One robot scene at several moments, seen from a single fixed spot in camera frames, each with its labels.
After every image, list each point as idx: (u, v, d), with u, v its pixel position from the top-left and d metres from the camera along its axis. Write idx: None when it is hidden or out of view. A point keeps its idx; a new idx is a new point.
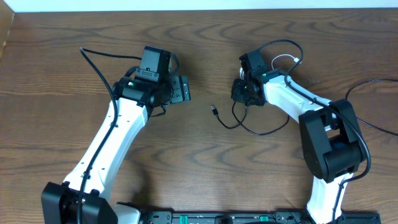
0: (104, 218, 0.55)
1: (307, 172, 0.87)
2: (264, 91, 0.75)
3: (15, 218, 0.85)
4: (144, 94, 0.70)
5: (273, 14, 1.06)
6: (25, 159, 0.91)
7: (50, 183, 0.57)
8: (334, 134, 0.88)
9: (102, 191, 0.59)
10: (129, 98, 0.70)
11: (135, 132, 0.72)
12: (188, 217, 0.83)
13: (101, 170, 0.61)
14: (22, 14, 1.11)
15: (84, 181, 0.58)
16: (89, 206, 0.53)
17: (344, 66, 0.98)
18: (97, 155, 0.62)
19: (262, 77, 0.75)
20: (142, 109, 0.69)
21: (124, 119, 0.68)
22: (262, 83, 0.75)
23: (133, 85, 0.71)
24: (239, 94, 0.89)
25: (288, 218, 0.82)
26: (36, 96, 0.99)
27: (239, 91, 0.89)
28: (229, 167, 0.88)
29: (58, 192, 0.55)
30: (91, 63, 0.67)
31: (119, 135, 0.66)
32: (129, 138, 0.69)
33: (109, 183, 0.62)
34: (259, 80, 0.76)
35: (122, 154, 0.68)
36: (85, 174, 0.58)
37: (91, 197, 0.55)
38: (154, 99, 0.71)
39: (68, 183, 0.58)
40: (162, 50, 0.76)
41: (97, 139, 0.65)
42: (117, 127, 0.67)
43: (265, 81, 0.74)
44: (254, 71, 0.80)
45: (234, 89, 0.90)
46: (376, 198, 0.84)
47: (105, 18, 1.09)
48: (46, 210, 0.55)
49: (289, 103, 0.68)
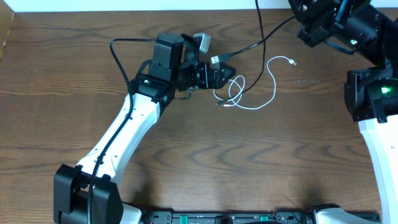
0: (112, 203, 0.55)
1: (308, 172, 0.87)
2: (369, 125, 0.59)
3: (15, 218, 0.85)
4: (158, 92, 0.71)
5: (273, 14, 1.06)
6: (25, 159, 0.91)
7: (63, 165, 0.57)
8: (331, 136, 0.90)
9: (113, 177, 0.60)
10: (144, 94, 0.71)
11: (147, 127, 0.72)
12: (188, 217, 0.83)
13: (114, 157, 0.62)
14: (22, 14, 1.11)
15: (97, 165, 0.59)
16: (100, 190, 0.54)
17: (345, 65, 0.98)
18: (110, 144, 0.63)
19: (382, 95, 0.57)
20: (155, 105, 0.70)
21: (138, 113, 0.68)
22: (372, 106, 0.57)
23: (148, 82, 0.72)
24: (318, 39, 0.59)
25: (288, 218, 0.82)
26: (35, 96, 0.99)
27: (330, 33, 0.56)
28: (229, 167, 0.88)
29: (71, 174, 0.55)
30: (115, 60, 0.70)
31: (132, 127, 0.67)
32: (140, 132, 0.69)
33: (119, 170, 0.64)
34: (371, 96, 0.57)
35: (133, 146, 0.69)
36: (98, 160, 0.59)
37: (101, 182, 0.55)
38: (167, 99, 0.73)
39: (81, 167, 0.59)
40: (174, 43, 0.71)
41: (111, 130, 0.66)
42: (131, 119, 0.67)
43: (383, 116, 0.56)
44: (382, 76, 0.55)
45: (313, 25, 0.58)
46: (376, 198, 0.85)
47: (105, 18, 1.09)
48: (56, 193, 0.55)
49: (389, 183, 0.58)
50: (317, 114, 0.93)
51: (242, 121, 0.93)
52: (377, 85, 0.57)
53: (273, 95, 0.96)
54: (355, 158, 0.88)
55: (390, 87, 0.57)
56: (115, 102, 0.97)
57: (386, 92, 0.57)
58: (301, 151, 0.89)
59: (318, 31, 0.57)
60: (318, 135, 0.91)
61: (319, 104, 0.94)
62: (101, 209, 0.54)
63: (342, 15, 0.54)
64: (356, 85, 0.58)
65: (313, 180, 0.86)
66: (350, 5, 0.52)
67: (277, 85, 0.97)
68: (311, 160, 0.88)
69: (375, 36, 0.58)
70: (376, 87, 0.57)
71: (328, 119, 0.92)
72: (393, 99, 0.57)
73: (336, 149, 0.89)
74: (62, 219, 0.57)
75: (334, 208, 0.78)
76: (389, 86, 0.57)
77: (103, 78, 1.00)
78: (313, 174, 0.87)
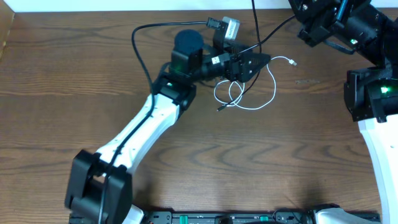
0: (125, 195, 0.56)
1: (308, 172, 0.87)
2: (368, 124, 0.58)
3: (16, 218, 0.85)
4: (180, 95, 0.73)
5: (273, 14, 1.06)
6: (25, 158, 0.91)
7: (83, 150, 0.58)
8: (331, 136, 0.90)
9: (129, 167, 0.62)
10: (165, 95, 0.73)
11: (163, 126, 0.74)
12: (188, 217, 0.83)
13: (132, 150, 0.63)
14: (22, 14, 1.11)
15: (115, 155, 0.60)
16: (115, 179, 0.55)
17: (344, 65, 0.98)
18: (130, 137, 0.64)
19: (382, 94, 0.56)
20: (176, 107, 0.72)
21: (159, 112, 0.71)
22: (372, 106, 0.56)
23: (171, 84, 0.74)
24: (319, 38, 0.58)
25: (288, 218, 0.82)
26: (35, 96, 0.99)
27: (331, 33, 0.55)
28: (229, 167, 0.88)
29: (89, 161, 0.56)
30: (140, 60, 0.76)
31: (151, 126, 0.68)
32: (157, 130, 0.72)
33: (135, 163, 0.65)
34: (370, 96, 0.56)
35: (150, 143, 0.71)
36: (117, 150, 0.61)
37: (118, 170, 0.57)
38: (186, 103, 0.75)
39: (100, 155, 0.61)
40: (191, 52, 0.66)
41: (132, 124, 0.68)
42: (152, 117, 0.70)
43: (383, 115, 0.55)
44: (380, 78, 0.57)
45: (313, 25, 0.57)
46: (376, 198, 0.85)
47: (105, 18, 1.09)
48: (72, 177, 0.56)
49: (389, 183, 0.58)
50: (317, 113, 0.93)
51: (243, 121, 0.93)
52: (378, 85, 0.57)
53: (273, 95, 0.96)
54: (355, 158, 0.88)
55: (390, 86, 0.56)
56: (115, 102, 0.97)
57: (386, 91, 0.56)
58: (301, 151, 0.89)
59: (319, 31, 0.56)
60: (318, 135, 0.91)
61: (319, 104, 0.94)
62: (113, 198, 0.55)
63: (344, 15, 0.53)
64: (357, 86, 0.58)
65: (313, 180, 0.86)
66: (351, 4, 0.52)
67: (276, 85, 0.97)
68: (311, 160, 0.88)
69: (375, 36, 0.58)
70: (377, 87, 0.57)
71: (328, 119, 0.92)
72: (393, 99, 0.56)
73: (336, 149, 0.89)
74: (73, 204, 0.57)
75: (334, 208, 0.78)
76: (388, 86, 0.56)
77: (103, 78, 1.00)
78: (313, 174, 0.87)
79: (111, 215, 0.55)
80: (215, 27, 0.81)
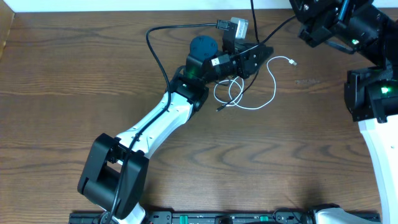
0: (140, 178, 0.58)
1: (308, 172, 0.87)
2: (368, 124, 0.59)
3: (16, 218, 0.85)
4: (194, 95, 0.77)
5: (273, 14, 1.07)
6: (25, 158, 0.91)
7: (104, 134, 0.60)
8: (331, 135, 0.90)
9: (146, 153, 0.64)
10: (180, 93, 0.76)
11: (176, 123, 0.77)
12: (188, 217, 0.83)
13: (149, 138, 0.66)
14: (22, 14, 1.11)
15: (134, 140, 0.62)
16: (132, 163, 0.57)
17: (344, 65, 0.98)
18: (148, 127, 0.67)
19: (382, 95, 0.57)
20: (189, 106, 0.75)
21: (175, 107, 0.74)
22: (373, 106, 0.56)
23: (186, 85, 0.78)
24: (320, 40, 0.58)
25: (288, 218, 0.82)
26: (35, 96, 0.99)
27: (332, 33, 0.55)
28: (229, 167, 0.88)
29: (110, 144, 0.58)
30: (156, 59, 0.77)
31: (167, 119, 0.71)
32: (171, 126, 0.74)
33: (150, 153, 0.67)
34: (372, 96, 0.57)
35: (164, 137, 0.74)
36: (135, 136, 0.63)
37: (136, 154, 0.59)
38: (199, 104, 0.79)
39: (119, 139, 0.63)
40: (204, 58, 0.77)
41: (149, 116, 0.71)
42: (168, 112, 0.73)
43: (384, 116, 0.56)
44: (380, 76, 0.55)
45: (314, 25, 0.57)
46: (376, 198, 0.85)
47: (105, 18, 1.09)
48: (91, 158, 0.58)
49: (390, 183, 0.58)
50: (317, 113, 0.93)
51: (243, 121, 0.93)
52: (377, 86, 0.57)
53: (273, 94, 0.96)
54: (354, 158, 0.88)
55: (390, 86, 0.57)
56: (115, 102, 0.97)
57: (386, 92, 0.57)
58: (301, 151, 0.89)
59: (319, 32, 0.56)
60: (318, 135, 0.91)
61: (319, 103, 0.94)
62: (129, 180, 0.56)
63: (345, 15, 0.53)
64: (358, 86, 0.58)
65: (313, 180, 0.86)
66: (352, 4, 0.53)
67: (276, 85, 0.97)
68: (311, 160, 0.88)
69: (376, 36, 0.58)
70: (377, 87, 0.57)
71: (328, 119, 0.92)
72: (393, 100, 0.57)
73: (335, 149, 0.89)
74: (86, 186, 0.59)
75: (334, 208, 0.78)
76: (388, 86, 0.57)
77: (103, 78, 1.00)
78: (313, 174, 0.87)
79: (125, 197, 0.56)
80: (224, 28, 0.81)
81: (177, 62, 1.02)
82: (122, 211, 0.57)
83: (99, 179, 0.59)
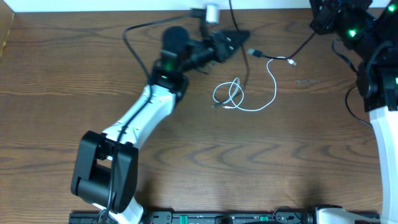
0: (132, 169, 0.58)
1: (308, 172, 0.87)
2: (379, 112, 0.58)
3: (16, 218, 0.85)
4: (175, 86, 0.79)
5: (273, 14, 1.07)
6: (25, 158, 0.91)
7: (89, 131, 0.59)
8: (331, 135, 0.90)
9: (134, 144, 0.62)
10: (161, 86, 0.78)
11: (160, 115, 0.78)
12: (188, 217, 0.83)
13: (135, 129, 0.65)
14: (22, 14, 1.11)
15: (121, 134, 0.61)
16: (123, 154, 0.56)
17: (345, 65, 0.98)
18: (133, 119, 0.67)
19: (397, 84, 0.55)
20: (172, 96, 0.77)
21: (157, 99, 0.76)
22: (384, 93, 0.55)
23: (165, 77, 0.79)
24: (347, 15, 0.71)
25: (288, 218, 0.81)
26: (36, 96, 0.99)
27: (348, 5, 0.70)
28: (229, 167, 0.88)
29: (96, 140, 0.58)
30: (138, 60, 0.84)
31: (151, 110, 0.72)
32: (155, 117, 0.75)
33: (138, 144, 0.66)
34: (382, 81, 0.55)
35: (150, 130, 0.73)
36: (122, 129, 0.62)
37: (124, 146, 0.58)
38: (181, 94, 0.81)
39: (106, 134, 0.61)
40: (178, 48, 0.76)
41: (131, 110, 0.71)
42: (151, 103, 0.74)
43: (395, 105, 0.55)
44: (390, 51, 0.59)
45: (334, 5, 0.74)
46: (376, 198, 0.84)
47: (105, 18, 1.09)
48: (79, 157, 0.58)
49: (393, 175, 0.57)
50: (318, 113, 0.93)
51: (243, 121, 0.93)
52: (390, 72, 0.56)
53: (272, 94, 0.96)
54: (355, 158, 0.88)
55: None
56: (116, 102, 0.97)
57: None
58: (301, 151, 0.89)
59: None
60: (318, 135, 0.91)
61: (319, 104, 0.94)
62: (122, 172, 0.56)
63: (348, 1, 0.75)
64: (367, 70, 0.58)
65: (314, 180, 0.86)
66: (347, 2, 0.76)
67: (276, 85, 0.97)
68: (311, 160, 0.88)
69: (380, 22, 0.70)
70: (390, 75, 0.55)
71: (328, 118, 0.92)
72: None
73: (336, 149, 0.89)
74: (79, 186, 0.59)
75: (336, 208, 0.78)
76: None
77: (103, 78, 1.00)
78: (313, 174, 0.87)
79: (119, 190, 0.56)
80: None
81: None
82: (118, 204, 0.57)
83: (91, 177, 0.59)
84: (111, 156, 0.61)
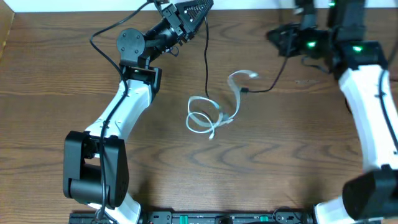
0: (122, 160, 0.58)
1: (308, 172, 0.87)
2: (347, 76, 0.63)
3: (15, 218, 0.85)
4: (150, 78, 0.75)
5: (273, 15, 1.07)
6: (25, 158, 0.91)
7: (71, 131, 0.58)
8: (331, 135, 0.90)
9: (119, 136, 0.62)
10: (137, 79, 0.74)
11: (142, 107, 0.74)
12: (188, 217, 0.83)
13: (117, 122, 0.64)
14: (22, 14, 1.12)
15: (104, 129, 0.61)
16: (109, 147, 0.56)
17: None
18: (113, 113, 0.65)
19: (356, 52, 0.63)
20: (148, 87, 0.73)
21: (134, 91, 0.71)
22: (349, 61, 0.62)
23: (138, 70, 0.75)
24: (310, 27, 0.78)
25: (288, 218, 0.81)
26: (35, 96, 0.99)
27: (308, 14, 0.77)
28: (229, 167, 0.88)
29: (81, 139, 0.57)
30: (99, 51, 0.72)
31: (129, 103, 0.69)
32: (137, 110, 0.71)
33: (124, 137, 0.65)
34: (345, 51, 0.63)
35: (133, 122, 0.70)
36: (104, 124, 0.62)
37: (110, 140, 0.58)
38: (157, 85, 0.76)
39: (89, 132, 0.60)
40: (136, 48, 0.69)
41: (109, 106, 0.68)
42: (129, 96, 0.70)
43: (355, 66, 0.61)
44: (344, 30, 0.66)
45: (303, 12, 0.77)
46: None
47: (105, 18, 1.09)
48: (66, 158, 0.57)
49: (366, 124, 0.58)
50: (317, 113, 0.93)
51: (243, 121, 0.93)
52: (349, 43, 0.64)
53: (272, 95, 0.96)
54: (355, 158, 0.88)
55: (362, 46, 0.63)
56: None
57: (359, 50, 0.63)
58: (301, 151, 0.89)
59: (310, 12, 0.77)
60: (318, 135, 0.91)
61: (319, 104, 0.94)
62: (113, 165, 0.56)
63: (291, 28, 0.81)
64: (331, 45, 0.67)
65: (314, 180, 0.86)
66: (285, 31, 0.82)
67: (276, 86, 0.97)
68: (311, 160, 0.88)
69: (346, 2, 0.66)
70: (350, 46, 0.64)
71: (328, 119, 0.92)
72: (365, 56, 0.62)
73: (336, 149, 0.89)
74: (71, 188, 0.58)
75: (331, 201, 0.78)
76: (360, 46, 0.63)
77: (103, 78, 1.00)
78: (313, 174, 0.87)
79: (113, 183, 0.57)
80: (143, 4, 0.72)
81: (177, 62, 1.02)
82: (114, 199, 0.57)
83: (82, 176, 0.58)
84: (97, 154, 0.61)
